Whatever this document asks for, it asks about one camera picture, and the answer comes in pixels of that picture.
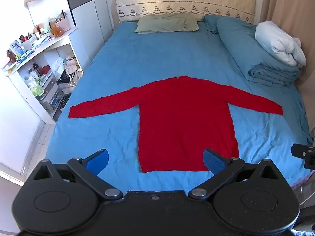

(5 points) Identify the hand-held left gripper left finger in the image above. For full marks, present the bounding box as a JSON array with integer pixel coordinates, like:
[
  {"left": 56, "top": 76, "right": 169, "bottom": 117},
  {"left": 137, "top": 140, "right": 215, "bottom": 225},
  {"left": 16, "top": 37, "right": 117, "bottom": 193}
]
[{"left": 32, "top": 149, "right": 123, "bottom": 201}]

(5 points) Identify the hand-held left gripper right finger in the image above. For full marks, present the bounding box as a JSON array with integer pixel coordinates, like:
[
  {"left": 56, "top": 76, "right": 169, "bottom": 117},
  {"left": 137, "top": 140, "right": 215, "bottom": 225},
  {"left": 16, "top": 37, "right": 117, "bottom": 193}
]
[{"left": 188, "top": 148, "right": 283, "bottom": 200}]

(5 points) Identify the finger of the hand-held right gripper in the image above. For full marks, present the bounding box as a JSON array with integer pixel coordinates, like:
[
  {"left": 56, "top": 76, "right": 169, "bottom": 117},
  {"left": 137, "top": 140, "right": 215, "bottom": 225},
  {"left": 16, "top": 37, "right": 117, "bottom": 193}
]
[{"left": 291, "top": 144, "right": 315, "bottom": 170}]

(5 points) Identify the red long-sleeved sweater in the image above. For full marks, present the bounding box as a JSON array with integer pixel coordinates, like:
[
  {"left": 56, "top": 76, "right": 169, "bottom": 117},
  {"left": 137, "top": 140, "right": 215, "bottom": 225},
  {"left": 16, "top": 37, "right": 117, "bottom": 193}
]
[{"left": 68, "top": 76, "right": 283, "bottom": 173}]

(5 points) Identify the beige handbag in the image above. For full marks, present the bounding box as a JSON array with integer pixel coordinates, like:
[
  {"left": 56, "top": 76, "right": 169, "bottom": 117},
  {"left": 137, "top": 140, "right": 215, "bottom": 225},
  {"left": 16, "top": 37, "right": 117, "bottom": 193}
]
[{"left": 64, "top": 56, "right": 83, "bottom": 76}]

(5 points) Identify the white duvet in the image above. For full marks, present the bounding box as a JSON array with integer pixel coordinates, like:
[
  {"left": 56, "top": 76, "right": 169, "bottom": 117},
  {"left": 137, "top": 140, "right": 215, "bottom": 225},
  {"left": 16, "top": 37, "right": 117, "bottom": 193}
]
[{"left": 255, "top": 21, "right": 307, "bottom": 67}]

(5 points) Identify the folded blue quilt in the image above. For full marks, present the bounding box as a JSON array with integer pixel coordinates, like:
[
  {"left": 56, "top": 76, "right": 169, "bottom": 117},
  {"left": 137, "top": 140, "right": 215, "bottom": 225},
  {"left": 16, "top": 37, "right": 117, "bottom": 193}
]
[{"left": 217, "top": 17, "right": 301, "bottom": 87}]

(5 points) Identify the blue bed sheet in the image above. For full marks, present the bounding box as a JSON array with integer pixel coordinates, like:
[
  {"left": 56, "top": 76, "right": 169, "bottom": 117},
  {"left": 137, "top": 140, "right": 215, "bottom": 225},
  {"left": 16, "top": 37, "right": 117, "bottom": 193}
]
[{"left": 44, "top": 21, "right": 314, "bottom": 193}]

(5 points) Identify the white shelf unit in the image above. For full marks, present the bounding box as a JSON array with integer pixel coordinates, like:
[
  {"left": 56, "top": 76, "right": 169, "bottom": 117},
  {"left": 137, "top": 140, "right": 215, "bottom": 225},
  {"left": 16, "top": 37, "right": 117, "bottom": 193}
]
[{"left": 2, "top": 33, "right": 84, "bottom": 124}]

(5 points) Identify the orange plush toy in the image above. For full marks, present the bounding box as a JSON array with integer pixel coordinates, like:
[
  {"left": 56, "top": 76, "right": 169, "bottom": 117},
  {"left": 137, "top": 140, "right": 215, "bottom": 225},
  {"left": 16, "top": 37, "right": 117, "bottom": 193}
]
[{"left": 51, "top": 25, "right": 65, "bottom": 38}]

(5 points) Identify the blue pillow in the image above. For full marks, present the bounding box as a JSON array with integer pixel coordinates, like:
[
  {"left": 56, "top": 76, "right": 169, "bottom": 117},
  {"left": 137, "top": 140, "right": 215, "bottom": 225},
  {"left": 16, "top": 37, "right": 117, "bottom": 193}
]
[{"left": 204, "top": 15, "right": 222, "bottom": 34}]

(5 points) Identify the pink storage box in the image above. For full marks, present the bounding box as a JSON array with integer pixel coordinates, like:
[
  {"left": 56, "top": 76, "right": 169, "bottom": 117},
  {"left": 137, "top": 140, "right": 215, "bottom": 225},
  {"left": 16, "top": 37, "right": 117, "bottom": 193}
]
[{"left": 55, "top": 17, "right": 71, "bottom": 32}]

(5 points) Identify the white and grey wardrobe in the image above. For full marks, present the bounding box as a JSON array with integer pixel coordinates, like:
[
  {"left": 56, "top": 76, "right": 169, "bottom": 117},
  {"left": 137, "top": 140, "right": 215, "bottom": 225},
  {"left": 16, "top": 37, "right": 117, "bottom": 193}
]
[{"left": 63, "top": 0, "right": 115, "bottom": 72}]

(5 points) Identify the green pillow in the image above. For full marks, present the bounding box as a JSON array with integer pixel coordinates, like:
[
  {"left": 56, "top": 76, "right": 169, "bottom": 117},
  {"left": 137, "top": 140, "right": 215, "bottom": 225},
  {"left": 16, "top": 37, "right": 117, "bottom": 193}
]
[{"left": 134, "top": 13, "right": 200, "bottom": 34}]

